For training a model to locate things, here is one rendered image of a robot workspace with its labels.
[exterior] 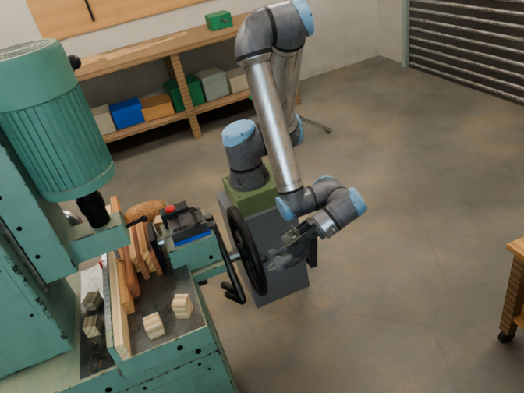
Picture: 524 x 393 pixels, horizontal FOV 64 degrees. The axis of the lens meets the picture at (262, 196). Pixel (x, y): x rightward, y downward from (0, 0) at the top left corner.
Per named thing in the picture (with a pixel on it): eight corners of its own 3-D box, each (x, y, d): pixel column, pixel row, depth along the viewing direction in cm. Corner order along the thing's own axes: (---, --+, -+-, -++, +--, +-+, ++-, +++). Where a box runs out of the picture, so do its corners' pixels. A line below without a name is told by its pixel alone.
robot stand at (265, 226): (238, 272, 237) (215, 192, 206) (286, 253, 243) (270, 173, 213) (257, 309, 213) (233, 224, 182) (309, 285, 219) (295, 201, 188)
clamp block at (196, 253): (223, 260, 116) (215, 235, 111) (177, 278, 114) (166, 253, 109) (210, 231, 128) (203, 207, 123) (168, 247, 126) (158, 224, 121)
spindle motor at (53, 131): (119, 186, 94) (56, 47, 77) (39, 214, 90) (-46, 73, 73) (115, 155, 108) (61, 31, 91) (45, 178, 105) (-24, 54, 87)
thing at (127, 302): (135, 312, 102) (129, 301, 100) (126, 315, 102) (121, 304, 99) (120, 204, 145) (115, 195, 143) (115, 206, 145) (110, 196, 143)
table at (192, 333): (252, 327, 99) (247, 310, 96) (125, 381, 93) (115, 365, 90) (196, 203, 148) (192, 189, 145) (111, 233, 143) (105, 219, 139)
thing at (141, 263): (150, 277, 111) (144, 263, 108) (145, 280, 111) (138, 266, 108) (142, 234, 128) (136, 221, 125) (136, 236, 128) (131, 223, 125)
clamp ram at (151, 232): (186, 256, 115) (177, 231, 110) (161, 267, 113) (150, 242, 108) (181, 238, 122) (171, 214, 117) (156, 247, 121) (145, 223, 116)
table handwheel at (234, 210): (273, 270, 108) (233, 185, 122) (200, 299, 104) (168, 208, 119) (273, 305, 132) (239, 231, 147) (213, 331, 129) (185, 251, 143)
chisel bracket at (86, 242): (133, 249, 109) (122, 223, 104) (79, 268, 106) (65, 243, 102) (131, 233, 115) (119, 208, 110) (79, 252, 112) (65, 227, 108)
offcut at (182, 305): (193, 306, 100) (188, 293, 97) (189, 318, 97) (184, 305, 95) (181, 306, 101) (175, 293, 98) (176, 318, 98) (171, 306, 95)
